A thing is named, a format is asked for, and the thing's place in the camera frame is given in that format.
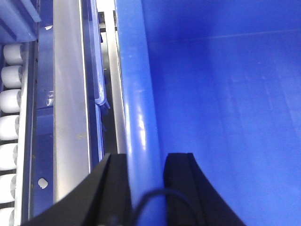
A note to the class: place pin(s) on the white roller conveyor track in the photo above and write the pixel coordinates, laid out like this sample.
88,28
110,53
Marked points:
12,129

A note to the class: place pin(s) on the lower shelf blue bin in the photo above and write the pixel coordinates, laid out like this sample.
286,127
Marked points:
96,93

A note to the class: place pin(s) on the blue plastic bin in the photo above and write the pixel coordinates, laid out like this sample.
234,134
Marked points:
220,79

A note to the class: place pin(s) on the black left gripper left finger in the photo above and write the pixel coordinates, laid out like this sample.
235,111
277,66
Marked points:
101,199

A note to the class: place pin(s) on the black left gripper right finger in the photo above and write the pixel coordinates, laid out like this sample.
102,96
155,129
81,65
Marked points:
183,174

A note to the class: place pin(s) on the stainless steel shelf rail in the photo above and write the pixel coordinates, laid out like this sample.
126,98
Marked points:
71,129

